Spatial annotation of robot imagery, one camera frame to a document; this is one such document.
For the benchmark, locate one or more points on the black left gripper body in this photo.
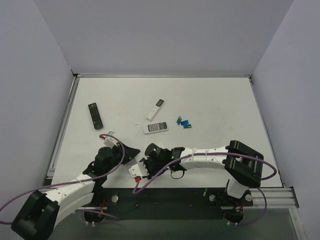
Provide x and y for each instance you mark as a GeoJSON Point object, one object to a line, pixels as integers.
{"type": "Point", "coordinates": [122, 153]}

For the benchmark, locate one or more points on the white grey AC remote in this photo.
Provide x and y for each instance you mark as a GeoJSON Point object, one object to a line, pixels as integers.
{"type": "Point", "coordinates": [155, 128]}

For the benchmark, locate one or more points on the aluminium frame rail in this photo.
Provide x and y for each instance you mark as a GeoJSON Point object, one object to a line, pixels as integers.
{"type": "Point", "coordinates": [276, 198]}

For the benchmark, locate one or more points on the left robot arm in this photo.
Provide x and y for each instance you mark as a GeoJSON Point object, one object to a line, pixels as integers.
{"type": "Point", "coordinates": [42, 211]}

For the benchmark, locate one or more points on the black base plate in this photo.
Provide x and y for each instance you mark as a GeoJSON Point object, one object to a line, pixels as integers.
{"type": "Point", "coordinates": [166, 204]}

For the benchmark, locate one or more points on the slim white remote control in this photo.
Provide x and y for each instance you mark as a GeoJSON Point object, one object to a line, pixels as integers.
{"type": "Point", "coordinates": [155, 110]}

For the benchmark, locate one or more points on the black TV remote control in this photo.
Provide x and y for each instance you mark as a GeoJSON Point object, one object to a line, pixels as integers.
{"type": "Point", "coordinates": [95, 116]}

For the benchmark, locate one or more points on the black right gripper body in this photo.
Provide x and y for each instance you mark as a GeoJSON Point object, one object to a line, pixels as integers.
{"type": "Point", "coordinates": [146, 165]}

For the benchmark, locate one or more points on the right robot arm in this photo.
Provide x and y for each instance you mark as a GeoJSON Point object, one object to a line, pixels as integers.
{"type": "Point", "coordinates": [242, 162]}

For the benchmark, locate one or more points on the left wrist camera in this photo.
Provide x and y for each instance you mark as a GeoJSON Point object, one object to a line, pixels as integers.
{"type": "Point", "coordinates": [110, 141]}

